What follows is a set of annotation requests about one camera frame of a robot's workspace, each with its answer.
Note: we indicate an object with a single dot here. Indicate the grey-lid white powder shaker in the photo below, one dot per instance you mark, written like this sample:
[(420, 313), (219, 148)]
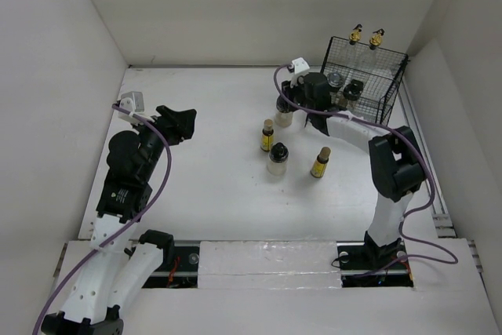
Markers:
[(336, 83)]

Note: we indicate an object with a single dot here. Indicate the glass bottle with dark sauce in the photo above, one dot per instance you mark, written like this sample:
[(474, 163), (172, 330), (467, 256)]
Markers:
[(368, 59)]

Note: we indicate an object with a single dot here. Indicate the clear glass bottle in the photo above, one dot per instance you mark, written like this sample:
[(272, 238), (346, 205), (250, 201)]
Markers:
[(347, 54)]

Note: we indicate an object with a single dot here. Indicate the black wire rack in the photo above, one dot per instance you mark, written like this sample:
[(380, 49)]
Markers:
[(380, 90)]

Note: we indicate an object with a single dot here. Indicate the black-cap white powder jar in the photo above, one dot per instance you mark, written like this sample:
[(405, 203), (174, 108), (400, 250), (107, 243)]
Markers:
[(278, 158)]

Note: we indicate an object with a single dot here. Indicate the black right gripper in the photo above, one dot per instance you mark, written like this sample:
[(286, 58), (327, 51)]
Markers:
[(288, 91)]

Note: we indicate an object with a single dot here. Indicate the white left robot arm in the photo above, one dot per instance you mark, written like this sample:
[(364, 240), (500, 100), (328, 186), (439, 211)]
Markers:
[(93, 296)]

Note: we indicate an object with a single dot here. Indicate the small black-cap back jar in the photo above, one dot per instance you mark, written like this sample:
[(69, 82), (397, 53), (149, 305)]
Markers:
[(350, 95)]

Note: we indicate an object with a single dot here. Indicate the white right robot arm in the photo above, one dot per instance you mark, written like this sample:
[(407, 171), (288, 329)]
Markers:
[(396, 164)]

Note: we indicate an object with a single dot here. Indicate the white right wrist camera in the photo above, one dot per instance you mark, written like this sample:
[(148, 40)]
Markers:
[(297, 68)]

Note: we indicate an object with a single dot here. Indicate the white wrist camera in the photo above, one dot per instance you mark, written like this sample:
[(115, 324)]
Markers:
[(297, 68), (130, 103)]

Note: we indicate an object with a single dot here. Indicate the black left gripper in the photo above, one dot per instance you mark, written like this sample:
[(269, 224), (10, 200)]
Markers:
[(183, 119)]

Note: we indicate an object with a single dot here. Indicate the small yellow bottle cork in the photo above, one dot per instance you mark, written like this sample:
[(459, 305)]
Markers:
[(267, 136), (319, 166)]

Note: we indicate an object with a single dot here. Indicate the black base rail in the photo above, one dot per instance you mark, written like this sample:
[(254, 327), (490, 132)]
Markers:
[(277, 265)]

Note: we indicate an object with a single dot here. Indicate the black-lid beige spice jar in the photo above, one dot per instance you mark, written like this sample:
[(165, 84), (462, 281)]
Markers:
[(283, 114)]

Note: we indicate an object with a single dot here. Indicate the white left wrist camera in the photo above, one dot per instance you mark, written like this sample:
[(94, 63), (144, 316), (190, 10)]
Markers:
[(130, 103)]

